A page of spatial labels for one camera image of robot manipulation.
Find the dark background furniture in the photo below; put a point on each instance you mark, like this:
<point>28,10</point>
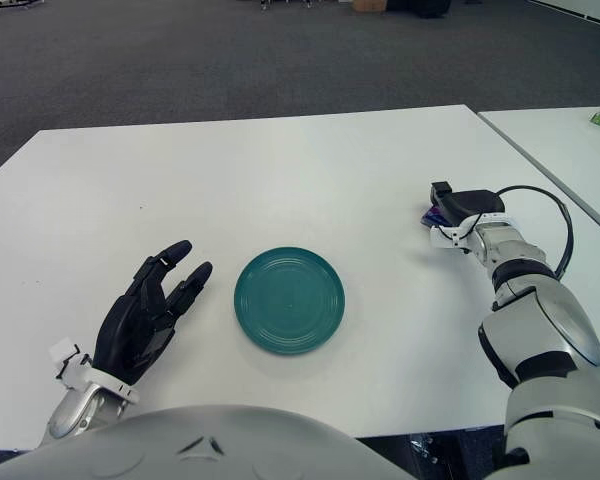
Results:
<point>420,7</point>

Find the white wrist sensor box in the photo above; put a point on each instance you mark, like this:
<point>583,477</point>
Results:
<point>62,352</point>
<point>445,237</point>

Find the purple blue gum pack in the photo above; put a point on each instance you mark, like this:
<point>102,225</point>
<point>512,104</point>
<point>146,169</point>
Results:
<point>434,216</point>

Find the white left wrist sensor box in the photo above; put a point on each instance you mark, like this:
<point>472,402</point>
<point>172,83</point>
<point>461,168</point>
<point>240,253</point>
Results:
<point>62,352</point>

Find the grey robot torso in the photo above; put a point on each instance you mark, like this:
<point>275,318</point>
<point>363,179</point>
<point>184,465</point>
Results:
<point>195,445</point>

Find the teal round plate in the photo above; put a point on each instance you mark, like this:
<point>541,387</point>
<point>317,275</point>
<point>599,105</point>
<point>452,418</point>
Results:
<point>290,300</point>

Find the white right wrist sensor box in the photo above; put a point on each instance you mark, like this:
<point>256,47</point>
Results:
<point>445,237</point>

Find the brown cardboard box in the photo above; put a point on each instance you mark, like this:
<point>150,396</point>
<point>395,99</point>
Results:
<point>369,5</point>

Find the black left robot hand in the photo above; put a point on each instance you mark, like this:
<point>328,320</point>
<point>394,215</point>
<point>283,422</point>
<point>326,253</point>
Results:
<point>130,335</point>

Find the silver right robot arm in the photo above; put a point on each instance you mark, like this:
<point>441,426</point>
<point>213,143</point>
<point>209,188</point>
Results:
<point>540,320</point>

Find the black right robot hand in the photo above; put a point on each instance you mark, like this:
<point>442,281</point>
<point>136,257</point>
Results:
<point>472,202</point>

